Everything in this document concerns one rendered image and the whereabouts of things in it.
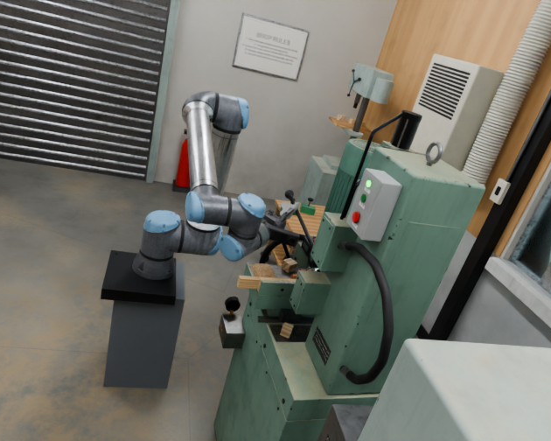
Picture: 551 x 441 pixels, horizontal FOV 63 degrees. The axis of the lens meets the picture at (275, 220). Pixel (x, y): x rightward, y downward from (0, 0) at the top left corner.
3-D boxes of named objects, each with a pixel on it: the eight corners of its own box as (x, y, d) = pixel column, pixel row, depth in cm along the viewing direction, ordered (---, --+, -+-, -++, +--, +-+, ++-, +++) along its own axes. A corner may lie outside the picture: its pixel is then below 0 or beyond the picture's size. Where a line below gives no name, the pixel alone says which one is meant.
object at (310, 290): (313, 301, 149) (324, 271, 144) (321, 315, 143) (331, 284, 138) (287, 300, 145) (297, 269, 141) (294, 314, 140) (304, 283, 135)
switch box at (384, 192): (364, 224, 124) (384, 171, 117) (380, 241, 115) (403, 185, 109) (345, 221, 122) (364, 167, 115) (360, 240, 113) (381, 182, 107)
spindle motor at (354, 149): (355, 221, 167) (384, 143, 155) (376, 245, 153) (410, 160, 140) (312, 216, 161) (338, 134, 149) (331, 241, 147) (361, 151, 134)
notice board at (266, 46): (296, 81, 429) (310, 31, 411) (296, 81, 428) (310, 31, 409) (231, 66, 411) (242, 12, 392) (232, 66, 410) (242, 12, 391)
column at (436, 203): (360, 345, 160) (440, 157, 131) (390, 394, 142) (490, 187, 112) (303, 345, 153) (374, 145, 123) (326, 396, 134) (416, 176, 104)
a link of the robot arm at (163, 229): (139, 239, 206) (145, 205, 198) (177, 242, 212) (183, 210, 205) (139, 257, 193) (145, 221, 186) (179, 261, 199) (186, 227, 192)
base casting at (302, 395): (342, 306, 197) (349, 289, 193) (409, 415, 148) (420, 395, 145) (245, 302, 182) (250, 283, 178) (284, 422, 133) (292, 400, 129)
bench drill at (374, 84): (335, 227, 458) (388, 70, 393) (353, 258, 403) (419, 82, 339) (290, 220, 446) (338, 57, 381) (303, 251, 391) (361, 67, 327)
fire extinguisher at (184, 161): (190, 186, 457) (200, 129, 433) (191, 193, 441) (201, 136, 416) (172, 184, 452) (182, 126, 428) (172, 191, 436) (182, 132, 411)
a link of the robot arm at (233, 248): (242, 245, 136) (234, 269, 141) (266, 233, 145) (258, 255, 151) (220, 228, 139) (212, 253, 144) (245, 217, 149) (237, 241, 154)
